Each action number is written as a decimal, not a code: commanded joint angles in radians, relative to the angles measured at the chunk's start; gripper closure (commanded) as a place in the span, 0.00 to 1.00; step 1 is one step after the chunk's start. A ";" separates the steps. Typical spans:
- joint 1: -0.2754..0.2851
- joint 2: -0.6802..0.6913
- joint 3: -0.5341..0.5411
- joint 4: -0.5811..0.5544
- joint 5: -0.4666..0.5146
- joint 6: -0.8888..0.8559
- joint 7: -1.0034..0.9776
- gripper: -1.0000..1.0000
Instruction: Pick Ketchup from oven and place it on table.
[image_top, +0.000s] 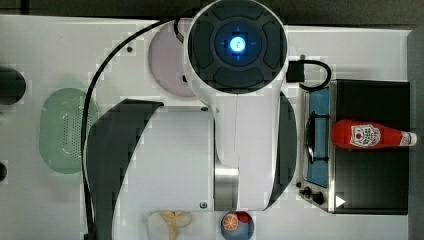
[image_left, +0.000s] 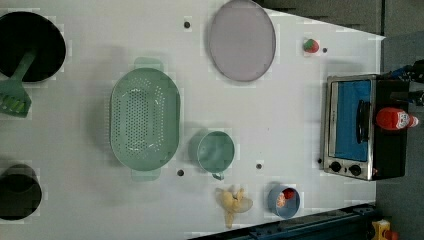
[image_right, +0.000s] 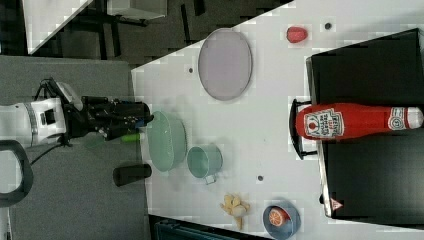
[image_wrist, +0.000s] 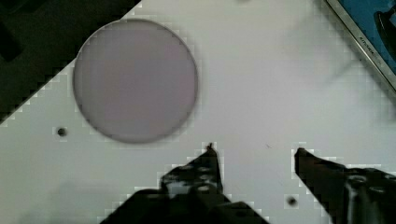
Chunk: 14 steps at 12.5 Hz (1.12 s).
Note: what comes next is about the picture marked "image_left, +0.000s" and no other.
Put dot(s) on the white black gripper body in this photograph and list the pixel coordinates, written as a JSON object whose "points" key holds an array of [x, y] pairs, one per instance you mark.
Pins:
{"points": [[410, 73]]}

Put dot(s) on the black toaster oven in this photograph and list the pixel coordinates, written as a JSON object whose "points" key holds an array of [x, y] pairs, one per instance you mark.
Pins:
{"points": [[353, 144]]}

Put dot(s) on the toy strawberry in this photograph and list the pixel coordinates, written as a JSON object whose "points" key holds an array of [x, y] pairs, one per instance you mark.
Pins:
{"points": [[311, 46]]}

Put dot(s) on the yellow red clamp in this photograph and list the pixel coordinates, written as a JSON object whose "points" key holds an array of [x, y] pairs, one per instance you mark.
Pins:
{"points": [[383, 231]]}

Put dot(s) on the grey round plate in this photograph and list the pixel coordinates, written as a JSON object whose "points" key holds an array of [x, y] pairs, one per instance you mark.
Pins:
{"points": [[242, 40]]}

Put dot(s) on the small red toy fruit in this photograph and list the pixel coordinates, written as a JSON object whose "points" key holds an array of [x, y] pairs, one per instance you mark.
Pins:
{"points": [[289, 193]]}

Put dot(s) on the blue bowl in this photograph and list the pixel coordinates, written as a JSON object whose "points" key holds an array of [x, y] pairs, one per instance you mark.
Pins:
{"points": [[291, 207]]}

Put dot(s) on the toy orange slice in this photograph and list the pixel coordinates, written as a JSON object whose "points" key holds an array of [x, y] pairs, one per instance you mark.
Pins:
{"points": [[281, 200]]}

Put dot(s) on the green mug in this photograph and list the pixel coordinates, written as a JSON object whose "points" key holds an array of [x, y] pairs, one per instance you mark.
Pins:
{"points": [[215, 153]]}

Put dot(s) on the peeled toy banana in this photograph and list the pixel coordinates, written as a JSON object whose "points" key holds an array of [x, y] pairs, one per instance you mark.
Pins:
{"points": [[232, 203]]}

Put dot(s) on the green oval colander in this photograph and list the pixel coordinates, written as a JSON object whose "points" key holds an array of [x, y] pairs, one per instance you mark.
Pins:
{"points": [[144, 123]]}

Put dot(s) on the black round pan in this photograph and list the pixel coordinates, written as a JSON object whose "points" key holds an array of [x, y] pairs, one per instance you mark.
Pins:
{"points": [[24, 31]]}

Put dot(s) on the green slotted spatula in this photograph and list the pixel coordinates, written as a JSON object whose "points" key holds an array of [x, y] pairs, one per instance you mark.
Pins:
{"points": [[15, 101]]}

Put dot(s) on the black cylindrical cup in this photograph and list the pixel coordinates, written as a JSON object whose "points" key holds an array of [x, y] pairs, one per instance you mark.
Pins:
{"points": [[20, 192]]}

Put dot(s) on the blue metal frame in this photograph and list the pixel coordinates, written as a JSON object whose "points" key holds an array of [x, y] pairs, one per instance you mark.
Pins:
{"points": [[350, 223]]}

